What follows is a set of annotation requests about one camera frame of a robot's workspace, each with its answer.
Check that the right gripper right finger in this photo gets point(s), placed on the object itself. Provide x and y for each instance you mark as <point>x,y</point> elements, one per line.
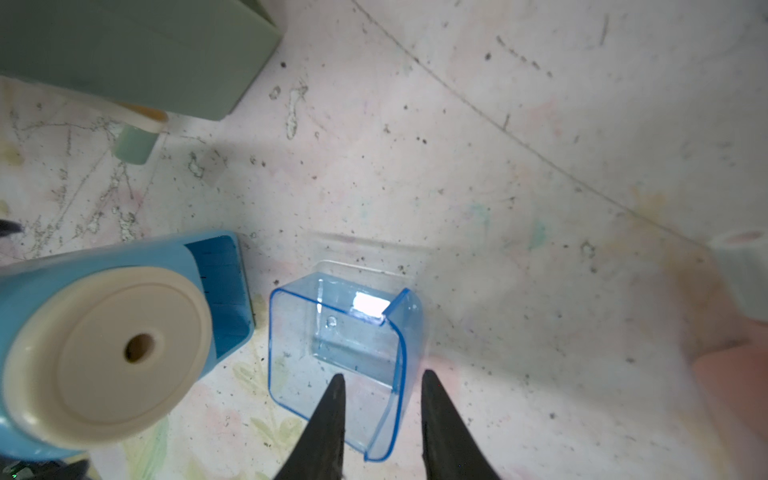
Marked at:
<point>449,450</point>

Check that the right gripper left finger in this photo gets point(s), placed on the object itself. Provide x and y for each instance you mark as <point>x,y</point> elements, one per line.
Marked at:
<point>319,452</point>

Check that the blue transparent tray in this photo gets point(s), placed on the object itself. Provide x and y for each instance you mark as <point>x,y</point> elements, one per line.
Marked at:
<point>323,325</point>

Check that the blue pencil sharpener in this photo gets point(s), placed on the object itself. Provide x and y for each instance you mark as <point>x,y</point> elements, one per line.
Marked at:
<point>100,344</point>

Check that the pink pencil sharpener back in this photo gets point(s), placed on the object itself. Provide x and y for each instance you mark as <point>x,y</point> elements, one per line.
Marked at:
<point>734,380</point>

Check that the green pencil sharpener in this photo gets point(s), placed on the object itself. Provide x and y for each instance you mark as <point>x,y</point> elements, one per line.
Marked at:
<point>139,61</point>

